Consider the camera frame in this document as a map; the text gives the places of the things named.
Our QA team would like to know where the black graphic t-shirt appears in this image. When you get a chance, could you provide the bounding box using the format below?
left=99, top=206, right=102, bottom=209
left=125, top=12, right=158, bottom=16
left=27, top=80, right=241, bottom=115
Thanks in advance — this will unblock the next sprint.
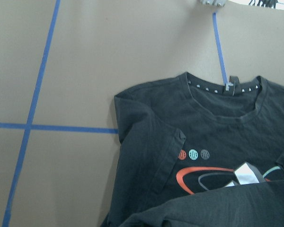
left=102, top=72, right=284, bottom=227

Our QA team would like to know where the aluminium frame post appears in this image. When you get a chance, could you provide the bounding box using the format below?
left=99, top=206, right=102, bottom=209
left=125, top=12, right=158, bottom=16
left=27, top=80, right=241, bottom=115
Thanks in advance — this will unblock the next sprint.
left=199, top=0, right=227, bottom=7

